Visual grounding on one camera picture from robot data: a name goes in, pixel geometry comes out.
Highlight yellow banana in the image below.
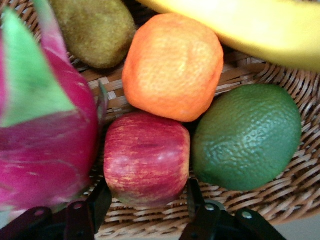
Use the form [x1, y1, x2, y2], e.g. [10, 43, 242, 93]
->
[134, 0, 320, 74]

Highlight brown kiwi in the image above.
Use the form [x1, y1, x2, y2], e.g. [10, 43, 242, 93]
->
[49, 0, 137, 70]

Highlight red apple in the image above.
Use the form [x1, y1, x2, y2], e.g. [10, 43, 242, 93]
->
[103, 111, 191, 208]

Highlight green avocado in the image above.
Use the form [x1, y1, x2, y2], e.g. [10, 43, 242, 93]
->
[191, 83, 303, 192]

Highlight brown wicker basket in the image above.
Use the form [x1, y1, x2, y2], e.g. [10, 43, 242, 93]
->
[0, 0, 320, 240]

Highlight pink dragon fruit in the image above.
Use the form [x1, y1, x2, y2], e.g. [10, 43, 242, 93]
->
[0, 0, 109, 218]

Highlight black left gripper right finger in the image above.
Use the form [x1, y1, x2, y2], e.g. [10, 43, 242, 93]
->
[178, 178, 287, 240]

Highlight orange tangerine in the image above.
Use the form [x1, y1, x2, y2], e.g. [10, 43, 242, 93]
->
[121, 13, 225, 123]

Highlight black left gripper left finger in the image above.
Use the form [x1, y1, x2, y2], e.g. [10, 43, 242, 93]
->
[0, 178, 113, 240]

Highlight brown table cloth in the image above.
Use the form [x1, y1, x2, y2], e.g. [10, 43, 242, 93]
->
[272, 217, 320, 240]

